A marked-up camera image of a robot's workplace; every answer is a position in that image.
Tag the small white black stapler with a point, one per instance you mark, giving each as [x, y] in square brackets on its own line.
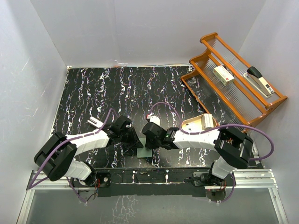
[95, 122]

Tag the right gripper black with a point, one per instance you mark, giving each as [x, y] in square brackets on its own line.
[149, 146]

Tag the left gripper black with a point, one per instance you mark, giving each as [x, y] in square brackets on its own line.
[136, 143]

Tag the orange wooden shelf rack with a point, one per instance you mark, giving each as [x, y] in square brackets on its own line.
[235, 103]

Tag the white staples box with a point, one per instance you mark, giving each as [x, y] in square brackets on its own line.
[223, 75]

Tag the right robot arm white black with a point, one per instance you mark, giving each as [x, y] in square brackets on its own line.
[233, 146]

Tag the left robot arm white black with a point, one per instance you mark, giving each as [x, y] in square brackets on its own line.
[56, 157]

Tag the beige oval tray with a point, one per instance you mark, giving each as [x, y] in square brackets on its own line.
[193, 124]

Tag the stack of credit cards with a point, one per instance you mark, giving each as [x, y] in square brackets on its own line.
[207, 121]

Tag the white black stapler on rack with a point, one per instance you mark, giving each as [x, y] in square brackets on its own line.
[256, 79]

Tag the green card holder wallet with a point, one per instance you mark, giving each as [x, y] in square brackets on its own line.
[143, 152]

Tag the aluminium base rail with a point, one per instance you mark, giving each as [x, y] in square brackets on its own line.
[161, 182]

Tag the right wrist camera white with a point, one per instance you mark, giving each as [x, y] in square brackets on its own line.
[153, 118]

